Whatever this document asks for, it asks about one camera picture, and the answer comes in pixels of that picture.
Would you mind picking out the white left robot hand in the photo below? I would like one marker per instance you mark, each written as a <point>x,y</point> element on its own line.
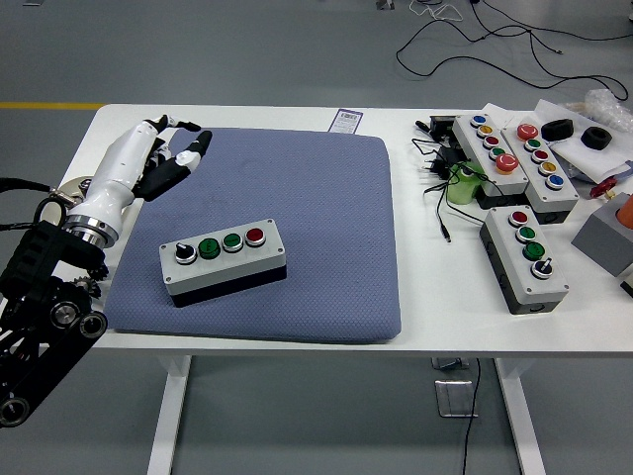
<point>116,168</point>

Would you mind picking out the grey four-control button box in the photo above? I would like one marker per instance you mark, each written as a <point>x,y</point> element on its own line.
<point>514,267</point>
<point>232,267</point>

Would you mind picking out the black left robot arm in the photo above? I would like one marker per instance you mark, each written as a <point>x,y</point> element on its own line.
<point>39,277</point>

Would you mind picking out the grey five-button box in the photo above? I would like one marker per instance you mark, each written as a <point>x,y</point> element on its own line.
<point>475,141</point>
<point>561,195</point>

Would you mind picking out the beige shallow tray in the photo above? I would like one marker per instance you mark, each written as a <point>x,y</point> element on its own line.
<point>71,187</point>

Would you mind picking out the blue-grey cushion mat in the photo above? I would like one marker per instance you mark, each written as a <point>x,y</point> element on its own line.
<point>321,198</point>

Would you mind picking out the purple label card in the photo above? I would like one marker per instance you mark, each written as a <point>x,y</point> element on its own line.
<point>346,121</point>

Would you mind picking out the white table leg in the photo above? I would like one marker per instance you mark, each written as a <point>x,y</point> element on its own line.
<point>519,415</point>
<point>168,415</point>

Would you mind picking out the black rectangular device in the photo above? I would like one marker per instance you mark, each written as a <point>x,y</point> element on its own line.
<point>440,124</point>

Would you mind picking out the green plastic cylinder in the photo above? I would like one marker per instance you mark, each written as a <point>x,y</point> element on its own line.
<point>462,190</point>

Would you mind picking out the metal floor plate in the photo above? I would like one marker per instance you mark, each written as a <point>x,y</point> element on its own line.
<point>452,398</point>

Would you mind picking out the white paper sheet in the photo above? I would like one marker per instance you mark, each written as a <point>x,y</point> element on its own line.
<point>583,158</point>

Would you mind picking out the red brass-tipped tool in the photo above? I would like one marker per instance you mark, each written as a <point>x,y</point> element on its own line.
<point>603,188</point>

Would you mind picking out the grey block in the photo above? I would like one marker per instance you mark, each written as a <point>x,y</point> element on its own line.
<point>601,237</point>

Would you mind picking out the clear bubble wrap bag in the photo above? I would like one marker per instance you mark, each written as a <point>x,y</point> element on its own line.
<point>608,106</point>

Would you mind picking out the orange object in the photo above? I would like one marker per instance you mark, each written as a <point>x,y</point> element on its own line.
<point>627,210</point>

